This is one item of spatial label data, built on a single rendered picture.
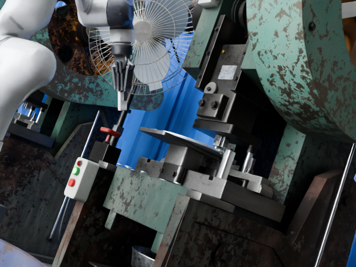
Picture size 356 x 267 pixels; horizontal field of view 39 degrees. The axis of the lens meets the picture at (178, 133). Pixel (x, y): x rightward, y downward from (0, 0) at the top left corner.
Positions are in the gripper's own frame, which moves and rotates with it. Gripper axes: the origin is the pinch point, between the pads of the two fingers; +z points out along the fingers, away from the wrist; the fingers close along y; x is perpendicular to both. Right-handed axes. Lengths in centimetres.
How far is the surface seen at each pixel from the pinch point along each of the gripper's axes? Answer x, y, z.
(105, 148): -10.5, 4.8, 15.8
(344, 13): 18, 78, -27
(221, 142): 16.9, 34.9, 12.5
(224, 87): 18.0, 34.4, -5.9
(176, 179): -4.9, 37.4, 21.9
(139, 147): 128, -168, 53
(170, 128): 132, -134, 35
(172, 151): -1.6, 31.4, 14.1
